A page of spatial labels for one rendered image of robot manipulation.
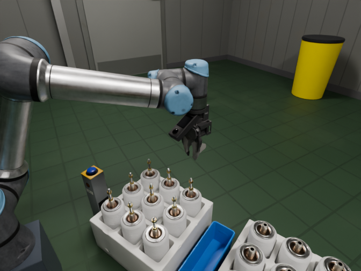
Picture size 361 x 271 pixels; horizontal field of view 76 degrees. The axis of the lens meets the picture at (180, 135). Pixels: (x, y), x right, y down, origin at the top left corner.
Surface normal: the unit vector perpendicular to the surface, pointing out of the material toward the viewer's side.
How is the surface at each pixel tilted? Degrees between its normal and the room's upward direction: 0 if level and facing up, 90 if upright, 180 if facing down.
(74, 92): 98
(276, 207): 0
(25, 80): 75
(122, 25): 90
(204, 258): 0
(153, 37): 90
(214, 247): 0
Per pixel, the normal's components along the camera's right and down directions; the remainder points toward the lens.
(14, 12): 0.51, 0.44
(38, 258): 0.00, -0.85
